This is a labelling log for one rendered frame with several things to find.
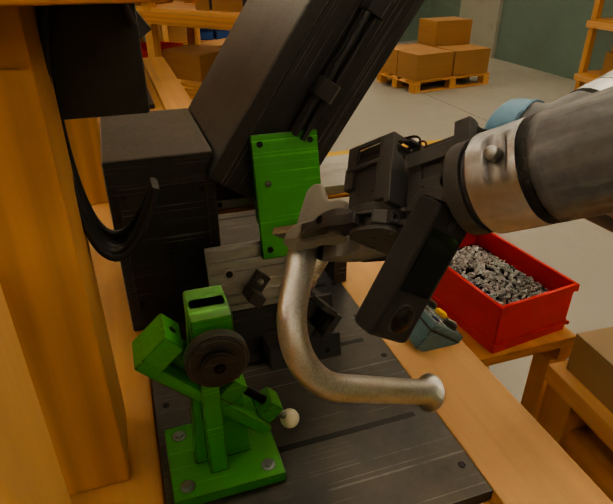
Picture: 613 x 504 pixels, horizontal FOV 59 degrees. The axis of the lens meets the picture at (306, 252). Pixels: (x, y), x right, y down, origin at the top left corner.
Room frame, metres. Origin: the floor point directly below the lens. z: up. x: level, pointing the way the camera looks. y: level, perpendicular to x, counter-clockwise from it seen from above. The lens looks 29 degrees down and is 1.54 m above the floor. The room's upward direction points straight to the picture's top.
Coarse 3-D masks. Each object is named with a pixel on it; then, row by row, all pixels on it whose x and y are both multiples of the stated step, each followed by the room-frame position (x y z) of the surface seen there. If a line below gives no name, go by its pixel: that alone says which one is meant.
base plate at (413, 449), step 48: (240, 240) 1.20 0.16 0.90; (336, 288) 0.98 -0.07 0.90; (288, 384) 0.68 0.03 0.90; (288, 432) 0.58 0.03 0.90; (336, 432) 0.58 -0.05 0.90; (384, 432) 0.58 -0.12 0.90; (432, 432) 0.58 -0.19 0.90; (288, 480) 0.50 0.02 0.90; (336, 480) 0.50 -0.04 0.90; (384, 480) 0.50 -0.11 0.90; (432, 480) 0.50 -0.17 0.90; (480, 480) 0.50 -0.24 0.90
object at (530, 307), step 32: (480, 256) 1.14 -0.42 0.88; (512, 256) 1.12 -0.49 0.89; (448, 288) 1.02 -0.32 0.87; (480, 288) 1.02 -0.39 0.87; (512, 288) 1.01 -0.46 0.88; (544, 288) 1.02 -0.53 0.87; (576, 288) 0.96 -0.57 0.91; (480, 320) 0.92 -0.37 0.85; (512, 320) 0.90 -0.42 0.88; (544, 320) 0.94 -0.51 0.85
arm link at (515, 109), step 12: (612, 72) 0.50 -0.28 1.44; (588, 84) 0.50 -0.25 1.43; (600, 84) 0.49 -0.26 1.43; (612, 84) 0.48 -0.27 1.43; (564, 96) 0.49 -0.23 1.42; (576, 96) 0.48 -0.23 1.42; (504, 108) 0.50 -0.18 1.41; (516, 108) 0.49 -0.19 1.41; (528, 108) 0.48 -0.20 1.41; (540, 108) 0.47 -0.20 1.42; (492, 120) 0.49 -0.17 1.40; (504, 120) 0.48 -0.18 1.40
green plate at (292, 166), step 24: (264, 144) 0.86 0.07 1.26; (288, 144) 0.87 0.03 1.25; (312, 144) 0.88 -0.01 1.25; (264, 168) 0.85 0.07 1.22; (288, 168) 0.86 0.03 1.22; (312, 168) 0.87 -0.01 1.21; (264, 192) 0.84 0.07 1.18; (288, 192) 0.85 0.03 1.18; (264, 216) 0.83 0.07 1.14; (288, 216) 0.84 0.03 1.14; (264, 240) 0.81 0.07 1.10
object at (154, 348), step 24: (144, 336) 0.52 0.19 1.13; (168, 336) 0.50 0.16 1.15; (144, 360) 0.48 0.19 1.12; (168, 360) 0.49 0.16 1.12; (168, 384) 0.49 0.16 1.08; (192, 384) 0.50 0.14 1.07; (240, 384) 0.52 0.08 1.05; (240, 408) 0.52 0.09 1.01; (264, 408) 0.54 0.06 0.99; (264, 432) 0.53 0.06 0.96
